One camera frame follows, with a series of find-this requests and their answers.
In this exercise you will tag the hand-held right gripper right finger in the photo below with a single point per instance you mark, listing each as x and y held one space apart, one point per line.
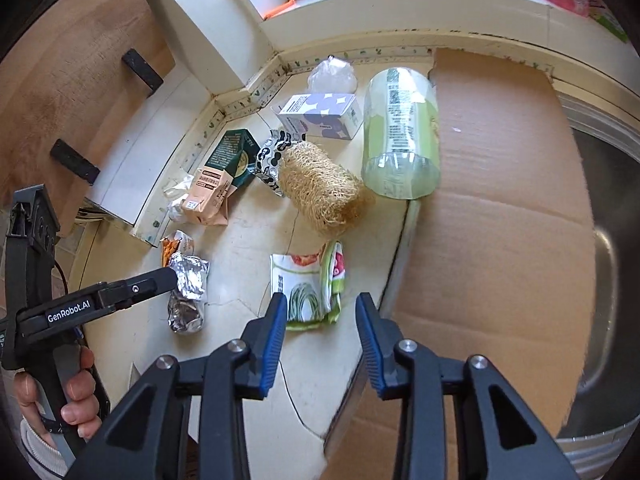
371 342

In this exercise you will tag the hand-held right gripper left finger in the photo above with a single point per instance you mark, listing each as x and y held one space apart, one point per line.
272 342

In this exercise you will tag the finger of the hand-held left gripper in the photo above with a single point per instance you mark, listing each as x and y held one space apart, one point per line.
140 287

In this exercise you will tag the silver foil wrapper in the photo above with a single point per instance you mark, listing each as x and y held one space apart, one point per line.
190 285

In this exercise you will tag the green vegetable print packet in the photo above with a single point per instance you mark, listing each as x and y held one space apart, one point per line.
300 280

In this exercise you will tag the white paper wrapper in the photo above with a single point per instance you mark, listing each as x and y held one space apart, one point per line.
177 207

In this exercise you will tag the black white printed wrapper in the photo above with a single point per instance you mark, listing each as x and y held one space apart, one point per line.
267 160

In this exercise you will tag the person's left hand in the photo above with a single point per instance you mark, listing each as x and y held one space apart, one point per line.
80 400

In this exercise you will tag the orange snack wrapper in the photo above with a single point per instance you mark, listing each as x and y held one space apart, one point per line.
175 245

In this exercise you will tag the peach paper carton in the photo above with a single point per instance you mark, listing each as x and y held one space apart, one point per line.
205 195

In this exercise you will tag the tan loofah sponge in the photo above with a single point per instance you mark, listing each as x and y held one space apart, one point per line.
320 190

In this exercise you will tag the dark green carton box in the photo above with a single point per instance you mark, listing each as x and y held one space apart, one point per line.
230 152

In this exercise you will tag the brown cardboard sheet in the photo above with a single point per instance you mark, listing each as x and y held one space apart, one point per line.
500 210

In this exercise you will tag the wooden cabinet door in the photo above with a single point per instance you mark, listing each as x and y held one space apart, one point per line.
60 60

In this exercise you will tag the clear green plastic bottle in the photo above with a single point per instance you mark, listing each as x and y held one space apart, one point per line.
400 130

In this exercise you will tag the white purple carton box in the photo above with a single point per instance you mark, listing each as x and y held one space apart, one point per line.
320 115

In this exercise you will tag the clear plastic bag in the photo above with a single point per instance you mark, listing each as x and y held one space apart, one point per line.
330 77

